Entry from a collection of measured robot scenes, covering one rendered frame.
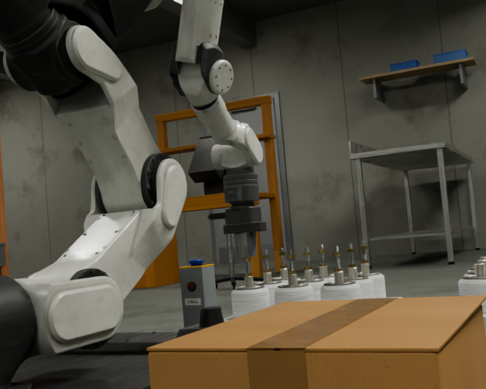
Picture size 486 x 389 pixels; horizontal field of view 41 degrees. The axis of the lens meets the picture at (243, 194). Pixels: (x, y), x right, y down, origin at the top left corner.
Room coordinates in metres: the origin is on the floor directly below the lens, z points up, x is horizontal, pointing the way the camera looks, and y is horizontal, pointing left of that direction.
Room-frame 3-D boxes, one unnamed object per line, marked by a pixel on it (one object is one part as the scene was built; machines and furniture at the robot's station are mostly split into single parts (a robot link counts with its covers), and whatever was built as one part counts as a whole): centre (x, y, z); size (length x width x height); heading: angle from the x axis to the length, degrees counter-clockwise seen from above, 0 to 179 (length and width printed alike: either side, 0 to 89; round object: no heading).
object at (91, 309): (1.16, 0.36, 0.28); 0.21 x 0.20 x 0.13; 155
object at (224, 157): (1.68, 0.01, 0.57); 0.11 x 0.11 x 0.11; 67
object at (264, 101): (6.18, 0.48, 0.86); 1.33 x 1.24 x 1.72; 62
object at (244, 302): (1.67, 0.00, 0.16); 0.10 x 0.10 x 0.18
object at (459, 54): (7.14, -2.41, 2.11); 0.35 x 0.24 x 0.11; 65
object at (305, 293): (1.61, -0.10, 0.16); 0.10 x 0.10 x 0.18
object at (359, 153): (6.44, -1.76, 0.56); 2.11 x 0.80 x 1.11; 155
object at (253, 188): (1.67, 0.00, 0.45); 0.13 x 0.10 x 0.12; 51
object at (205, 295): (1.78, 0.14, 0.16); 0.07 x 0.07 x 0.31; 65
